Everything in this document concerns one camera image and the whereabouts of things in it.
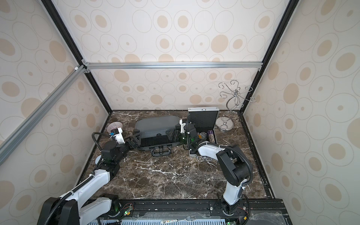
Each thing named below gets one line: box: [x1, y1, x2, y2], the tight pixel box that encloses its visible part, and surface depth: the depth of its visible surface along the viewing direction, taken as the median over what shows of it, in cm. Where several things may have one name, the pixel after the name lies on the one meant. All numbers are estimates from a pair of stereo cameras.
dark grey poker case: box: [133, 115, 180, 158], surface depth 94 cm
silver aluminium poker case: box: [187, 106, 220, 148], surface depth 95 cm
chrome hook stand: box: [215, 80, 257, 132], surface depth 94 cm
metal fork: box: [160, 215, 197, 224], surface depth 71 cm
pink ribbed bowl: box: [106, 121, 123, 134], surface depth 107 cm
